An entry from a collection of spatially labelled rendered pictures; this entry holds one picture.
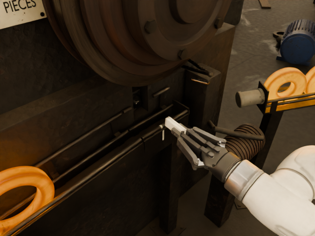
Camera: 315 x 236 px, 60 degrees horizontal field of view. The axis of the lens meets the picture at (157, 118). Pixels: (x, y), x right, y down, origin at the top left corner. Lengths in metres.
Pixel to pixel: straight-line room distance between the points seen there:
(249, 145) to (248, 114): 1.02
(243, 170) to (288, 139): 1.35
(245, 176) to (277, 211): 0.10
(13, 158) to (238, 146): 0.75
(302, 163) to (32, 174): 0.62
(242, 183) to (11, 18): 0.59
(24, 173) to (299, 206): 0.58
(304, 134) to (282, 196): 1.46
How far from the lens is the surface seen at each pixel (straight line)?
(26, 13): 0.63
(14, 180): 0.66
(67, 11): 0.51
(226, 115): 2.06
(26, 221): 0.73
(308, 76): 1.14
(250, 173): 0.67
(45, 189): 0.72
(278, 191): 0.66
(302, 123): 2.19
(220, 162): 0.69
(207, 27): 0.65
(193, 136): 0.75
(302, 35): 2.73
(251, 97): 1.05
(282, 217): 0.65
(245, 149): 1.08
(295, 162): 0.75
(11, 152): 0.71
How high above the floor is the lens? 1.26
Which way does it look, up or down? 40 degrees down
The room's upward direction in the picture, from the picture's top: straight up
